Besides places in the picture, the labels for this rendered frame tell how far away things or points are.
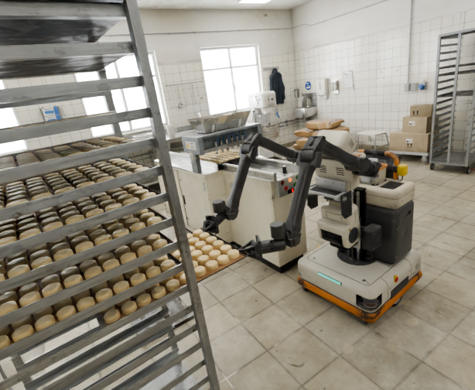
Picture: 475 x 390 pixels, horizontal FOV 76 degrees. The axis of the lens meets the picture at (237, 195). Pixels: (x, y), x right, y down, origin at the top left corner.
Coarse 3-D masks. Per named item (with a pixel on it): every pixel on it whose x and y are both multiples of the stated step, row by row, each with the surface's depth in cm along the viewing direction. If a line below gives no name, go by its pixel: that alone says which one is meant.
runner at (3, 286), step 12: (144, 228) 97; (156, 228) 100; (120, 240) 93; (132, 240) 96; (84, 252) 88; (96, 252) 90; (48, 264) 83; (60, 264) 85; (72, 264) 86; (24, 276) 80; (36, 276) 82; (0, 288) 77; (12, 288) 79
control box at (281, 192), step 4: (288, 176) 235; (292, 176) 237; (280, 180) 230; (284, 180) 233; (288, 180) 235; (292, 180) 238; (296, 180) 240; (276, 184) 232; (280, 184) 231; (284, 184) 234; (288, 184) 236; (292, 184) 239; (276, 188) 233; (280, 188) 232; (284, 188) 234; (288, 188) 237; (292, 188) 239; (280, 192) 233; (284, 192) 235; (288, 192) 237; (292, 192) 240; (280, 196) 234
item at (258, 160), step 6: (252, 162) 292; (258, 162) 284; (264, 162) 277; (270, 162) 270; (276, 162) 263; (282, 162) 257; (288, 162) 251; (294, 162) 248; (288, 168) 253; (294, 168) 247
